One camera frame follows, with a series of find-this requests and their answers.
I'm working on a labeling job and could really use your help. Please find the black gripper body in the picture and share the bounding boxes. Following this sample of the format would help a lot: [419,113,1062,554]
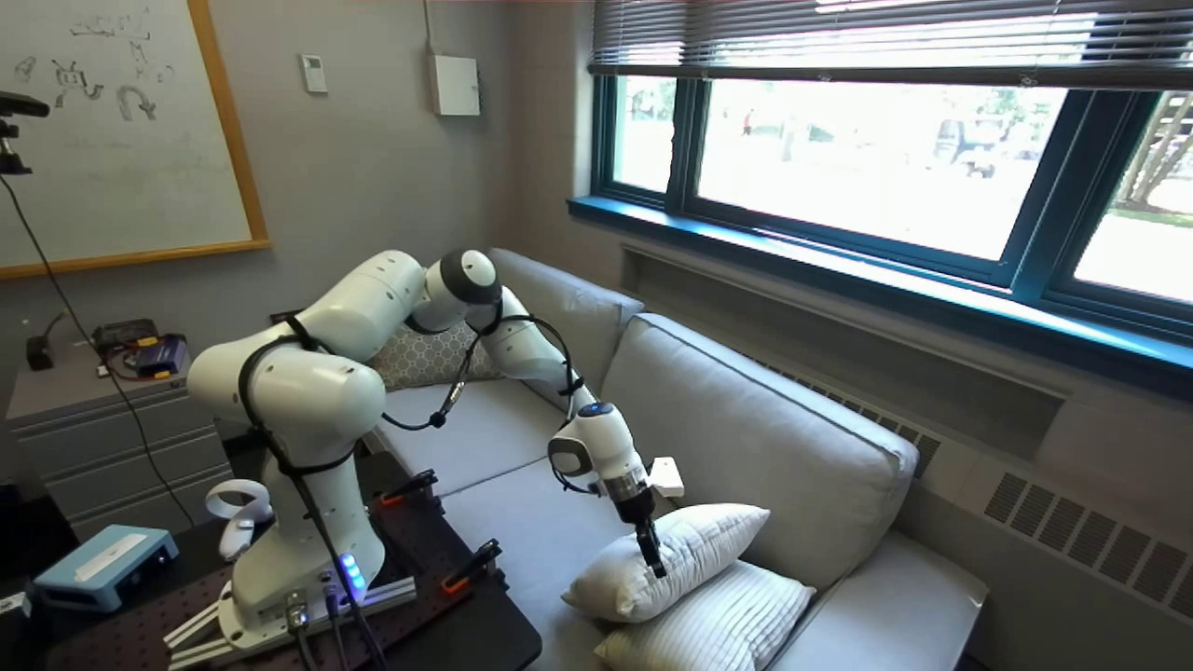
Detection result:
[610,480,664,540]

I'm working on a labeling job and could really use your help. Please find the white striped pillow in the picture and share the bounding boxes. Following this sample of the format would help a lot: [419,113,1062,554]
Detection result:
[558,501,774,627]
[592,554,817,671]

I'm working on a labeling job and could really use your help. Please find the grey sofa seat cushion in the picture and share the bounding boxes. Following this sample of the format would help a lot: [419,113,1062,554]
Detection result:
[351,369,591,501]
[436,445,804,671]

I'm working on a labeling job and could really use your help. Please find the black robot table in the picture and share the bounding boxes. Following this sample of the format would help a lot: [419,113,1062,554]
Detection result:
[34,463,543,671]

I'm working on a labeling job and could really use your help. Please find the grey fabric sofa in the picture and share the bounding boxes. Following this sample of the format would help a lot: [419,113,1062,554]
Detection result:
[333,241,991,671]

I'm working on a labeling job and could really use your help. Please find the white VR controller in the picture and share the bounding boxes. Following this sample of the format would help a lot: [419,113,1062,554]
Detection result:
[203,477,277,568]

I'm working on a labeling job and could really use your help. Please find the wide blue framed window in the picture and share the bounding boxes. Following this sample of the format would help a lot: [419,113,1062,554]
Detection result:
[568,66,1193,385]

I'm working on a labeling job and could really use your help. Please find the black device with orange parts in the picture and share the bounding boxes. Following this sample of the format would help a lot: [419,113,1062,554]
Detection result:
[85,313,198,385]

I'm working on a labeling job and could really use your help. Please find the dark window blinds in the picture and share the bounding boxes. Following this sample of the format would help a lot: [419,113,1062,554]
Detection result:
[591,0,1193,94]

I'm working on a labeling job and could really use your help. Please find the light blue box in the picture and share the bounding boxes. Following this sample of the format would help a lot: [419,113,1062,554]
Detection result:
[29,523,183,614]

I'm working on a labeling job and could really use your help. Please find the grey drawer cabinet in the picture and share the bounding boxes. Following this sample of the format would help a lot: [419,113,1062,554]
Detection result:
[0,345,238,544]

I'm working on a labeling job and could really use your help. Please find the small black desk item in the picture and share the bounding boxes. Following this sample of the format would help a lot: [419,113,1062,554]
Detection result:
[19,308,69,373]

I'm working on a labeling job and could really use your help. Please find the wood framed whiteboard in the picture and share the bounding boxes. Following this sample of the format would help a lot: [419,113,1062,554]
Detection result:
[0,0,271,282]

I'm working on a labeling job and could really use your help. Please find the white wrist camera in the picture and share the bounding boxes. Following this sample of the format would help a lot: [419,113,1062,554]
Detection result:
[645,456,689,502]

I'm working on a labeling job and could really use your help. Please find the black orange handled clamp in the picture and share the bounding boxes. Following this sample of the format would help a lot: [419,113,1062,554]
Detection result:
[436,535,502,604]
[369,467,440,514]

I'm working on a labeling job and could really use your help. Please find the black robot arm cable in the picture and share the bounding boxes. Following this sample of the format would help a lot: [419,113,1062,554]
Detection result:
[234,308,610,671]

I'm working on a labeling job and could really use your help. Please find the wall heater vent grille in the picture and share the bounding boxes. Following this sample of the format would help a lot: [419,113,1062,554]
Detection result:
[889,422,1193,627]

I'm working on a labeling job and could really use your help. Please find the white wall box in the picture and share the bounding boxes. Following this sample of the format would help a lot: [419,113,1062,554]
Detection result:
[429,50,485,122]

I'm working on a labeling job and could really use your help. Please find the white wall thermostat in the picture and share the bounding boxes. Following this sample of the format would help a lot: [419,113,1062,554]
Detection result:
[295,50,333,102]

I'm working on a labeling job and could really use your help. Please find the thin black camera cable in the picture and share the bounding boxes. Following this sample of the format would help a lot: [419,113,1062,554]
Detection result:
[0,168,193,530]

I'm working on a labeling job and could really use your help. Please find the black camera on stand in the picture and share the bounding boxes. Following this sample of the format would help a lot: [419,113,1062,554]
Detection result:
[0,86,55,180]

